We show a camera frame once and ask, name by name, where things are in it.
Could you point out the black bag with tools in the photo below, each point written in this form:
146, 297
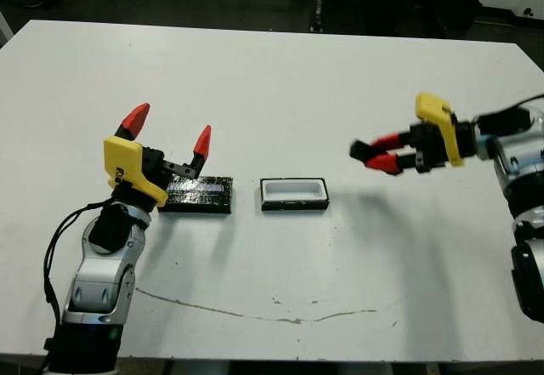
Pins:
459, 5

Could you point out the black box base white lining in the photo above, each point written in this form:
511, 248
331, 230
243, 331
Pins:
293, 191

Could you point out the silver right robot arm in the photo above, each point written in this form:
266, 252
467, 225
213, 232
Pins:
523, 166

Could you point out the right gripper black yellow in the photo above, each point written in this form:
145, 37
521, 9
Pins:
442, 137

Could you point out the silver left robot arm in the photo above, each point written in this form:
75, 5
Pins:
102, 273

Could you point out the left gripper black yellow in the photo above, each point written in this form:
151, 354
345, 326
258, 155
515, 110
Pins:
123, 162

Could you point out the metal stand pole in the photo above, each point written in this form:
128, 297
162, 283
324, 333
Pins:
317, 13

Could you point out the white furniture leg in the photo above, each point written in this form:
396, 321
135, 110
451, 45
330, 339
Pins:
4, 30

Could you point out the glossy black box lid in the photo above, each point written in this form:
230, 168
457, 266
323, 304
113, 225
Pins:
204, 196

